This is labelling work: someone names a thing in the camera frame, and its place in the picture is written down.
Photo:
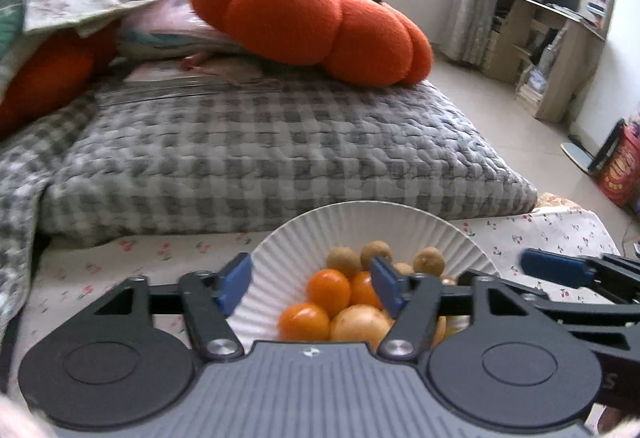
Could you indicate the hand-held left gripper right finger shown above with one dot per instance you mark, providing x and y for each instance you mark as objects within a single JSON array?
[{"x": 387, "y": 280}]

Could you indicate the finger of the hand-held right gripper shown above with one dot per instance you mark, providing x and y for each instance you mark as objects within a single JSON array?
[
  {"x": 555, "y": 264},
  {"x": 600, "y": 318}
]

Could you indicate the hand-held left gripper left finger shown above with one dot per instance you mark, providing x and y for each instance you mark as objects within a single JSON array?
[{"x": 235, "y": 283}]

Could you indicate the brown longan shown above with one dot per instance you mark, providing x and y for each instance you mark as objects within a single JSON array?
[
  {"x": 402, "y": 268},
  {"x": 428, "y": 260},
  {"x": 344, "y": 262},
  {"x": 377, "y": 248}
]

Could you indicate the small orange cherry tomato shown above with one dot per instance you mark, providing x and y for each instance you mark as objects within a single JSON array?
[
  {"x": 327, "y": 290},
  {"x": 364, "y": 290}
]

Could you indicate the small yellow citrus fruit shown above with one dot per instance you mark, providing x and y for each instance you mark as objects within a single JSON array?
[{"x": 360, "y": 325}]

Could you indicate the white ribbed plate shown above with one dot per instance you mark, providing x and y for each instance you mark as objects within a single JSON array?
[{"x": 360, "y": 223}]

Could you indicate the cherry print sheet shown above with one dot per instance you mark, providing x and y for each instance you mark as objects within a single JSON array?
[{"x": 125, "y": 263}]

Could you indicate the grey flat board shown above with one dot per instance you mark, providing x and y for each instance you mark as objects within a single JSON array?
[{"x": 575, "y": 153}]

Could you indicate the red printed bag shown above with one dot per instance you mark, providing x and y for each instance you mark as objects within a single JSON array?
[{"x": 620, "y": 168}]

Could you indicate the black flat board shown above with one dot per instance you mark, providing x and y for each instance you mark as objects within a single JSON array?
[{"x": 605, "y": 146}]

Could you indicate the grey checked pillow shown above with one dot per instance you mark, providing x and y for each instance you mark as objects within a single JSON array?
[{"x": 275, "y": 153}]

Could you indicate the wooden shelf unit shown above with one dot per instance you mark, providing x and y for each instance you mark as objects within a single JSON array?
[{"x": 560, "y": 83}]

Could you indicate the plastic-wrapped magazine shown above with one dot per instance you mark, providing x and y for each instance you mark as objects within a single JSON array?
[{"x": 175, "y": 86}]

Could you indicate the grey checked blanket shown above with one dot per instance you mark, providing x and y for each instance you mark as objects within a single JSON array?
[{"x": 20, "y": 198}]

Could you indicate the pink plastic bag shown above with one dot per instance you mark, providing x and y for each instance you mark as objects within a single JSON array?
[{"x": 165, "y": 23}]

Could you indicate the orange pumpkin cushion green stem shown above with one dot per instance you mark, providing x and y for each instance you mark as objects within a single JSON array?
[{"x": 300, "y": 18}]

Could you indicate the plain orange cushion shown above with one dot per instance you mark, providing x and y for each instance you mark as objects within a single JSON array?
[{"x": 45, "y": 83}]

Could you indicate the white floral cloth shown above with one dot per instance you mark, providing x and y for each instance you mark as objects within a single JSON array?
[{"x": 65, "y": 3}]

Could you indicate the green patterned quilt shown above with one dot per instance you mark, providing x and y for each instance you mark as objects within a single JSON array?
[{"x": 7, "y": 31}]

